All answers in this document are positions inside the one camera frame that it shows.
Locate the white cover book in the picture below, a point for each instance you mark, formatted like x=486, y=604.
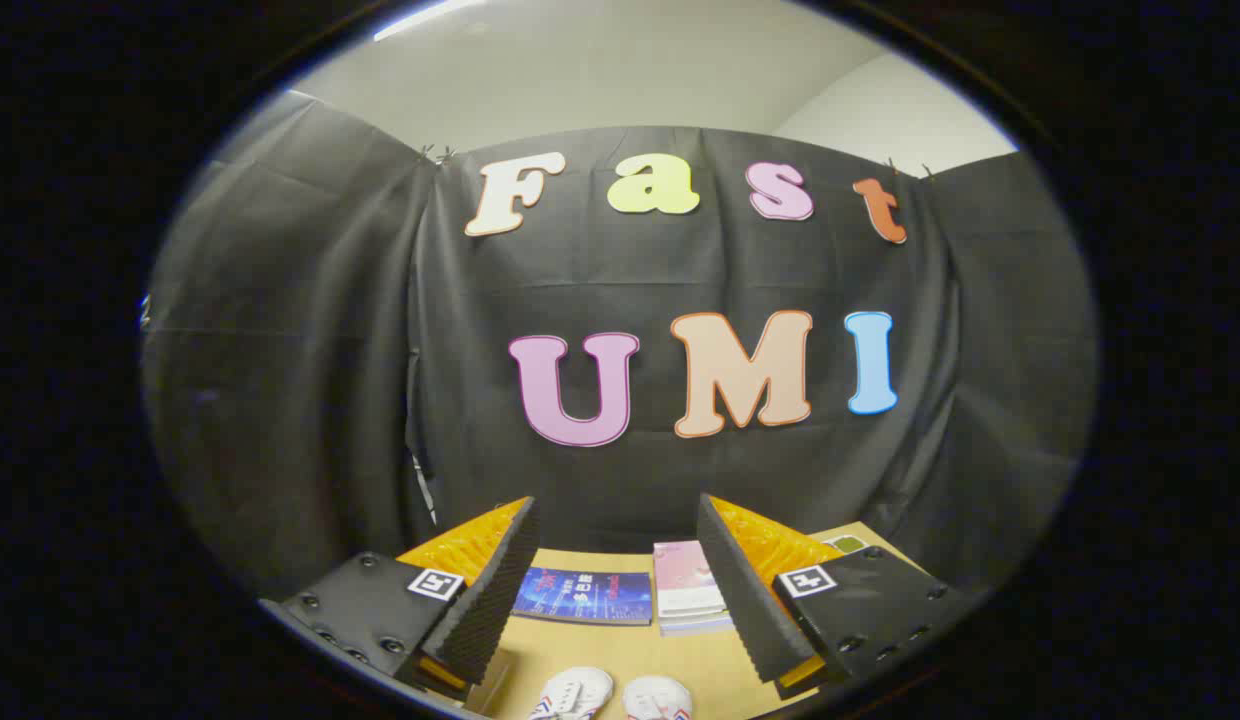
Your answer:
x=692, y=617

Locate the green and white card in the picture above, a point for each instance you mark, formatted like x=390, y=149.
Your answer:
x=846, y=544

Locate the white canvas shoe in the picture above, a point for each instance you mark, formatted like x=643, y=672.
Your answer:
x=570, y=693
x=658, y=698

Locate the blue cover book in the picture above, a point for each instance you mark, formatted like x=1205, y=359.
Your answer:
x=580, y=595

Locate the pink cover book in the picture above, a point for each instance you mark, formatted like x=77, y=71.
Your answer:
x=680, y=575

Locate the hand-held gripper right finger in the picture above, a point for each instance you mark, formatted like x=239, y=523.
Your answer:
x=740, y=600

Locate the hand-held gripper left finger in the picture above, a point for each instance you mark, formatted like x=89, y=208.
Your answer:
x=490, y=600

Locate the grey-blue cover book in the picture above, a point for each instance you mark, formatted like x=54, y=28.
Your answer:
x=698, y=628

